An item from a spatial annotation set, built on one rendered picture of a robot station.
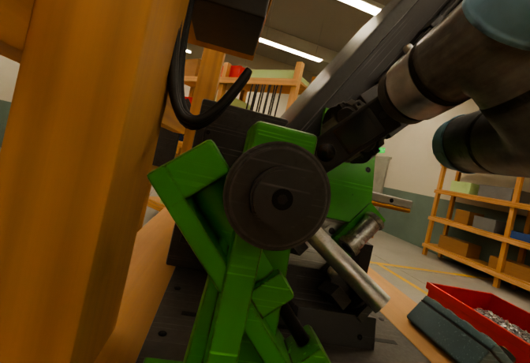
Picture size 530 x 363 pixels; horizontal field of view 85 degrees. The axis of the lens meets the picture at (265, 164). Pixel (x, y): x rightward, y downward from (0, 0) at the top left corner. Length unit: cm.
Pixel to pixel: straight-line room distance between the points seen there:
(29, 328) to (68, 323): 3
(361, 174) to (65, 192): 46
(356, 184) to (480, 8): 36
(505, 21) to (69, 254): 37
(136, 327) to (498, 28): 51
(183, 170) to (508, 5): 24
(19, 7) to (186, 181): 19
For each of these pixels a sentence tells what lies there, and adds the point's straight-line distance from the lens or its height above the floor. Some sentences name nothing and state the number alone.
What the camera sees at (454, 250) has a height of 31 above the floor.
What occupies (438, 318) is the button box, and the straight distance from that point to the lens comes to 66.
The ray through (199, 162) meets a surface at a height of 113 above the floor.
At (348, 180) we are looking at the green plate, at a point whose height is 114.
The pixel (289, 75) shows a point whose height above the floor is 217.
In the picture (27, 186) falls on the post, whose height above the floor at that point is 108.
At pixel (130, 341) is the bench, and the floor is 88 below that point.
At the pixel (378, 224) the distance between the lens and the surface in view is 54.
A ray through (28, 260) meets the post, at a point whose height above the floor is 102.
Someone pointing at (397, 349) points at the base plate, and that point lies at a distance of 58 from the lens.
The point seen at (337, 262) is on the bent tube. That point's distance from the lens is 45.
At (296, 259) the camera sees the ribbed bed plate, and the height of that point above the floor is 99.
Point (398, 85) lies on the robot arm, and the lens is 34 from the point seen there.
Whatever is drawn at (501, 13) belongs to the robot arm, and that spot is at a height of 127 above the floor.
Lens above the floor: 114
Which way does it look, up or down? level
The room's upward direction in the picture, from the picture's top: 13 degrees clockwise
